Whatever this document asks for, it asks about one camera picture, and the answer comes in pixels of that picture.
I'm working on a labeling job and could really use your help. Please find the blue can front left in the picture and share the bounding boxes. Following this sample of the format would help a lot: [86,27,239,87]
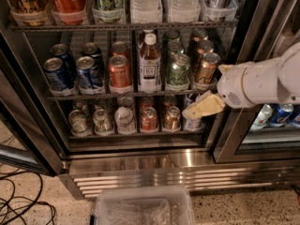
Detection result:
[43,57,74,96]

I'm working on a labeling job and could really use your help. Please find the clear water bottle right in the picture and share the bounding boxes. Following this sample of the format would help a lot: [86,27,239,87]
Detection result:
[166,0,200,23]

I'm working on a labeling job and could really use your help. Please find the bottle bottom shelf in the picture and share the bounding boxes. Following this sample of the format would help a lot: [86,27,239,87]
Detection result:
[183,93,203,132]

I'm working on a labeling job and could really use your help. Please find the orange can front middle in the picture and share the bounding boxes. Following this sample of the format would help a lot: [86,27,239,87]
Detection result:
[109,55,133,94]

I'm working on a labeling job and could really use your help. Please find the gold can middle shelf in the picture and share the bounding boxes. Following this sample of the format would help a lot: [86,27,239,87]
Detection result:
[193,52,220,88]

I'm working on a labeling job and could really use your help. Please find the stainless steel fridge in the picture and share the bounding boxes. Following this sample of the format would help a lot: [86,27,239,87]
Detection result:
[0,0,300,199]

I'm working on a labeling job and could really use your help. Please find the right glass fridge door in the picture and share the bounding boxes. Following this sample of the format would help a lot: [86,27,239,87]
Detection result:
[213,0,300,164]

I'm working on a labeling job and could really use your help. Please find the blue can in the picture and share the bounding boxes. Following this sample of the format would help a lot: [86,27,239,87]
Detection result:
[76,56,104,95]
[43,57,74,96]

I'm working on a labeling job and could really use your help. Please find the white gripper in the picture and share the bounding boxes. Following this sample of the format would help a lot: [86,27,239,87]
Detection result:
[183,63,254,120]

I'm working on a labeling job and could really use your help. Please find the black floor cables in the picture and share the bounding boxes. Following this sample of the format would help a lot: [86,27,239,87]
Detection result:
[0,162,57,225]

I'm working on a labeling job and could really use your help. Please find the clear water bottle left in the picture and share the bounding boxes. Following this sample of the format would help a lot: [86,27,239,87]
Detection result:
[130,0,162,23]

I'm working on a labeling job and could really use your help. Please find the tea bottle white cap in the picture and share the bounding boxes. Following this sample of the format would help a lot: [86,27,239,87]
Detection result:
[139,33,161,93]

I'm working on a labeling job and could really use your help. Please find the green can middle shelf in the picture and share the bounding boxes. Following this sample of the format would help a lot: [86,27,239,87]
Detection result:
[166,53,190,91]

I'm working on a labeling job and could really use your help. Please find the copper can bottom shelf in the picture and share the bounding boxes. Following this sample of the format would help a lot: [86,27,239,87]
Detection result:
[163,106,181,132]

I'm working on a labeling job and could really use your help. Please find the red coca cola can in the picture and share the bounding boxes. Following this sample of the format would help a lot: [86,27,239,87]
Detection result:
[52,0,85,25]

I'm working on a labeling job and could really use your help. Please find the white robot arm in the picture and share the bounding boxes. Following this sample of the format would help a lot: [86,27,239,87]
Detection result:
[183,43,300,120]

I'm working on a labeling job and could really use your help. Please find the yellow can top shelf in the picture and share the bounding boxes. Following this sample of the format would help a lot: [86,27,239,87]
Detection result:
[9,0,49,26]

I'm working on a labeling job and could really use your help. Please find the clear plastic bin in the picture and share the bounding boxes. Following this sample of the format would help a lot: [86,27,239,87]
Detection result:
[93,186,196,225]

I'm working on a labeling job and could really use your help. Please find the clear water bottle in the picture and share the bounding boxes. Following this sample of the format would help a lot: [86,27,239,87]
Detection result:
[166,0,200,23]
[130,0,162,23]

